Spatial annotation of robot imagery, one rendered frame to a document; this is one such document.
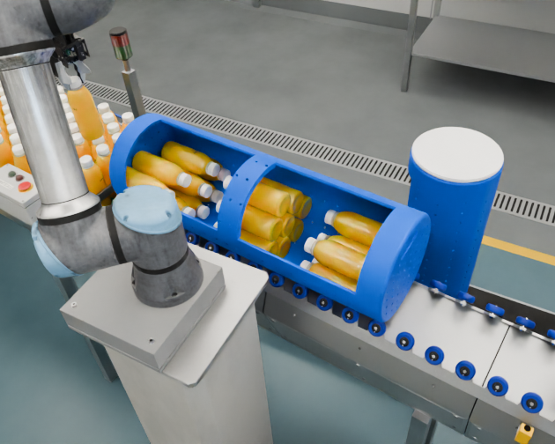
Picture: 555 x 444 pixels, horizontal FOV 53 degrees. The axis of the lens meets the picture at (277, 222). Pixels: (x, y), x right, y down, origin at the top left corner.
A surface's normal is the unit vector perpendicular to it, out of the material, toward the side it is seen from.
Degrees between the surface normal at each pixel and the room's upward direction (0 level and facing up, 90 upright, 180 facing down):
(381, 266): 47
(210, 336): 0
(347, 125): 0
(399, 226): 5
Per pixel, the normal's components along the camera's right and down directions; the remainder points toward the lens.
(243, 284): -0.05, -0.72
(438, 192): -0.52, 0.62
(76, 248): 0.22, 0.31
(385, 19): -0.47, 0.44
